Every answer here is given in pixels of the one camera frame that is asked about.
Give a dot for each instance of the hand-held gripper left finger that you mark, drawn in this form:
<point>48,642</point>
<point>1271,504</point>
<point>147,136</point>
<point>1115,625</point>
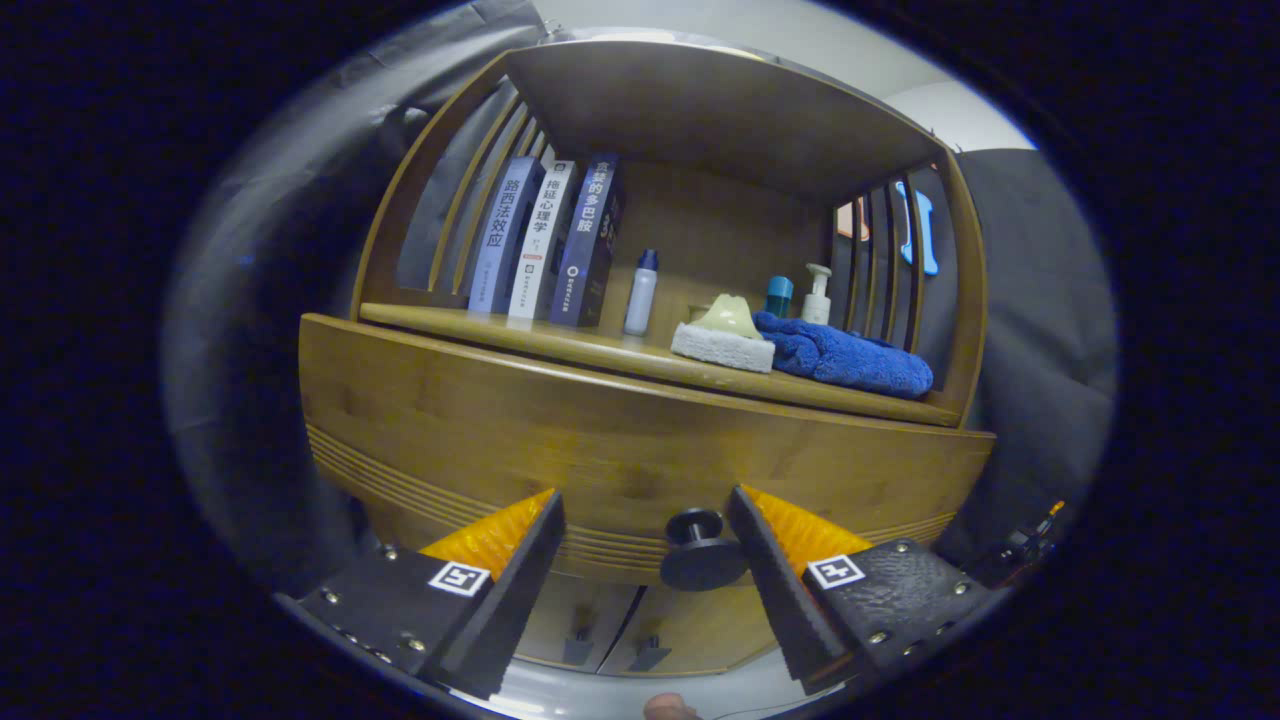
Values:
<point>520,590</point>

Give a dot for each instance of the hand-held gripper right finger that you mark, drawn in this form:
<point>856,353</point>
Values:
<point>775,590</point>

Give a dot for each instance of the black round drawer knob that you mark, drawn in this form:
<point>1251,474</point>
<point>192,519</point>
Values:
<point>700,565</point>

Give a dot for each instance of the wooden drawer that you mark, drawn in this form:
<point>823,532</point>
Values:
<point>600,440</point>

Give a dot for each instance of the wooden cabinet door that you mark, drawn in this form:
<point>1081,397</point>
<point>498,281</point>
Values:
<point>705,625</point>
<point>560,610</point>

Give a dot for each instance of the wooden countertop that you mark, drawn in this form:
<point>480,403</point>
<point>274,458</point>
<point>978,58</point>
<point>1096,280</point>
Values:
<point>600,345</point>

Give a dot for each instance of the wooden cabinet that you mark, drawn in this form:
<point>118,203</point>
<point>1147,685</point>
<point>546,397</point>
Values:
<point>720,100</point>

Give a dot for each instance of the blue folded towel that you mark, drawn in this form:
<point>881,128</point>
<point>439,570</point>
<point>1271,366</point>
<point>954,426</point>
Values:
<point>850,360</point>

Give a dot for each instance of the black clamp with orange tip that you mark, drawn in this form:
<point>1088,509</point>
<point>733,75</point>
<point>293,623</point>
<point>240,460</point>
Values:
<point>1025,545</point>

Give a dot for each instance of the white pump bottle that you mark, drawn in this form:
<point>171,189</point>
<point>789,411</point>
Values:
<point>817,305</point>

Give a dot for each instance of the teal bottle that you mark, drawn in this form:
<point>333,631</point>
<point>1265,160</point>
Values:
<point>779,298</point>

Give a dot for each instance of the white bottle with blue cap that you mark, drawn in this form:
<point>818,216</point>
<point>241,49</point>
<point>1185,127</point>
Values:
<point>641,300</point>

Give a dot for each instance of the white book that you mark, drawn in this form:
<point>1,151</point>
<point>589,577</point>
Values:
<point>543,245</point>

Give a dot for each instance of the light blue book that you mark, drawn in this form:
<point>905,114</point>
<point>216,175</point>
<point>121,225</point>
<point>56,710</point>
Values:
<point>503,240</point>

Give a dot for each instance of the dark blue book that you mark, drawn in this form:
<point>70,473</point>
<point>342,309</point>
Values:
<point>588,240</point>

